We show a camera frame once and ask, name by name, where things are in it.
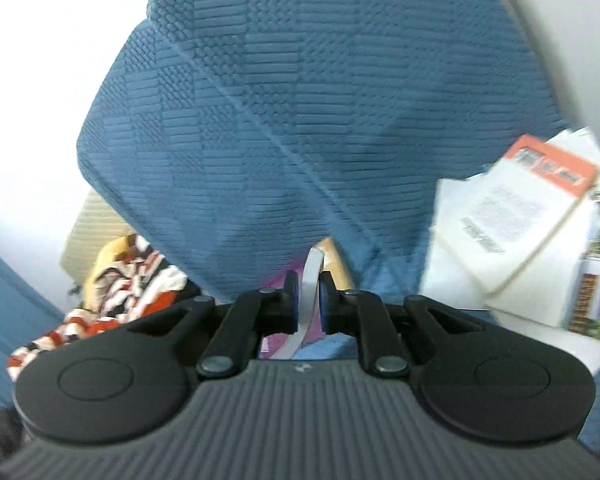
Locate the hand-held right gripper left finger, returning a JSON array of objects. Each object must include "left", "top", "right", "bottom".
[{"left": 127, "top": 270, "right": 301, "bottom": 380}]

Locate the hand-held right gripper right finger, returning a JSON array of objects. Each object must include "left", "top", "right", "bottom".
[{"left": 319, "top": 271, "right": 487, "bottom": 380}]

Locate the tan cover book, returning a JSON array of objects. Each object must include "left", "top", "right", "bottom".
[{"left": 314, "top": 239, "right": 357, "bottom": 292}]

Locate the white strap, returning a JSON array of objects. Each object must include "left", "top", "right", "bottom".
[{"left": 257, "top": 247, "right": 331, "bottom": 361}]

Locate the white paper sheet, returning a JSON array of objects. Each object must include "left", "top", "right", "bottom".
[{"left": 426, "top": 127, "right": 600, "bottom": 330}]

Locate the white book with orange band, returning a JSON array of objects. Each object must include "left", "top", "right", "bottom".
[{"left": 432, "top": 134, "right": 600, "bottom": 297}]

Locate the red white striped cloth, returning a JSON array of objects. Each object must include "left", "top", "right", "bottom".
[{"left": 7, "top": 234, "right": 202, "bottom": 382}]

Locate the blue textured blanket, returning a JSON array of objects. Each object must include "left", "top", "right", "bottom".
[{"left": 0, "top": 0, "right": 600, "bottom": 461}]

